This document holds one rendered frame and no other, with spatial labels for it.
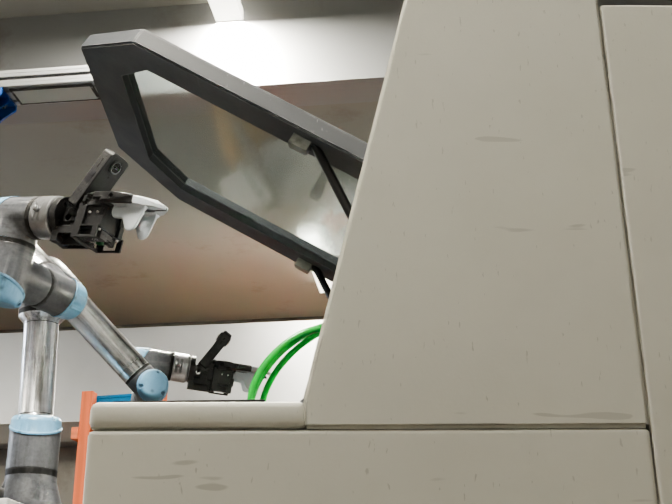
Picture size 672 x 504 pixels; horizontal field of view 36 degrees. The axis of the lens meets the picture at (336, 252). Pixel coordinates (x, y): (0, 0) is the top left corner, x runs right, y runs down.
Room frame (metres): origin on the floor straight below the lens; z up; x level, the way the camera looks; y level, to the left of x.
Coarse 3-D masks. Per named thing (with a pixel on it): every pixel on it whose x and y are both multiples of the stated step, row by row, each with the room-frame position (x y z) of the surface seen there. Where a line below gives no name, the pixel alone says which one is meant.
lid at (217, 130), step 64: (128, 64) 1.83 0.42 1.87; (192, 64) 1.73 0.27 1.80; (128, 128) 2.16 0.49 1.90; (192, 128) 2.02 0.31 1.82; (256, 128) 1.86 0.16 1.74; (320, 128) 1.73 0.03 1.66; (192, 192) 2.38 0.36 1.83; (256, 192) 2.19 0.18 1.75; (320, 192) 2.01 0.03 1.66; (320, 256) 2.39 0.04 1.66
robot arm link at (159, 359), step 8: (144, 352) 2.56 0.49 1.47; (152, 352) 2.57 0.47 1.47; (160, 352) 2.57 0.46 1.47; (168, 352) 2.58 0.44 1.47; (152, 360) 2.56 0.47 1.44; (160, 360) 2.57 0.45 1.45; (168, 360) 2.57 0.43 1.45; (160, 368) 2.57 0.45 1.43; (168, 368) 2.57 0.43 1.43; (168, 376) 2.59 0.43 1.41
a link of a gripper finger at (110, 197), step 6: (96, 192) 1.53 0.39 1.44; (102, 192) 1.53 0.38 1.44; (108, 192) 1.52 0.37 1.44; (114, 192) 1.52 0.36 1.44; (120, 192) 1.52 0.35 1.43; (96, 198) 1.54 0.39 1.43; (102, 198) 1.52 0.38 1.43; (108, 198) 1.52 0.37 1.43; (114, 198) 1.52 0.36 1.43; (120, 198) 1.52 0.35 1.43; (126, 198) 1.52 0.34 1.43; (108, 204) 1.54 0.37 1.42
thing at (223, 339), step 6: (222, 336) 2.60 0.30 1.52; (228, 336) 2.61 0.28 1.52; (216, 342) 2.60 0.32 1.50; (222, 342) 2.60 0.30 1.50; (228, 342) 2.62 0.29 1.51; (210, 348) 2.60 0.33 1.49; (216, 348) 2.60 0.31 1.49; (210, 354) 2.60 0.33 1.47; (216, 354) 2.61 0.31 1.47; (204, 360) 2.60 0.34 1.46; (210, 360) 2.61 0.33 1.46; (204, 366) 2.61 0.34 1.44
